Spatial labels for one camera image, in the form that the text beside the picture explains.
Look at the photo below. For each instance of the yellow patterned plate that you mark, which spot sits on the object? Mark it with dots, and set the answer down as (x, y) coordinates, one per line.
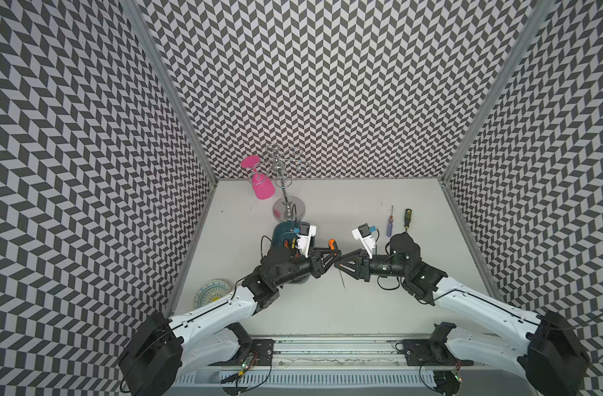
(209, 292)

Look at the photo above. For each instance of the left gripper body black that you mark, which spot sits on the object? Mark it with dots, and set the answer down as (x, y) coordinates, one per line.
(299, 267)

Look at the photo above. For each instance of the orange black small screwdriver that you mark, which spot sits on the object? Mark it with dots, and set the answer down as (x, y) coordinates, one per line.
(334, 246)

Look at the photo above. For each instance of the pink plastic wine glass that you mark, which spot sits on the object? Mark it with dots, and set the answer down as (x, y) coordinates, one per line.
(259, 180)

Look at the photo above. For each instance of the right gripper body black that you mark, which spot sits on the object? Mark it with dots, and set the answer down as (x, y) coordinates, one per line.
(381, 265)

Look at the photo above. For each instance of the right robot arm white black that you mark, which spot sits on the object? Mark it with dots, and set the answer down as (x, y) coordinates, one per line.
(541, 348)

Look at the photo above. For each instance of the purple red screwdriver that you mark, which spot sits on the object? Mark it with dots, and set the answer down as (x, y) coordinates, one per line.
(390, 222)

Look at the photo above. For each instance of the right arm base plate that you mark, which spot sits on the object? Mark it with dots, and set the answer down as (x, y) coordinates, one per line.
(423, 352)

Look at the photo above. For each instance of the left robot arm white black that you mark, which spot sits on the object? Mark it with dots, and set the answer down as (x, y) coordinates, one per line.
(162, 349)

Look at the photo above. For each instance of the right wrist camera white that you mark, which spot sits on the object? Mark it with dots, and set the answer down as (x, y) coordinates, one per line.
(367, 235)

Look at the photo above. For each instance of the teal plastic storage box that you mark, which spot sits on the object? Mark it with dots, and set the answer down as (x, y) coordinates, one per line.
(283, 235)

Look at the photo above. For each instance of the black yellow screwdriver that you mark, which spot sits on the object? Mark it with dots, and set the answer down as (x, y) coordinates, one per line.
(407, 219)

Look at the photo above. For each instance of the chrome glass holder stand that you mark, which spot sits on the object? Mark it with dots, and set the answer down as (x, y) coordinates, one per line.
(283, 164)

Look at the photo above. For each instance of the aluminium front rail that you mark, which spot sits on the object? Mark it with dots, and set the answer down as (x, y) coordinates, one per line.
(341, 354)

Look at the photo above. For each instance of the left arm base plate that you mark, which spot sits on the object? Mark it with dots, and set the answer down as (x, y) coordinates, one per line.
(262, 349)

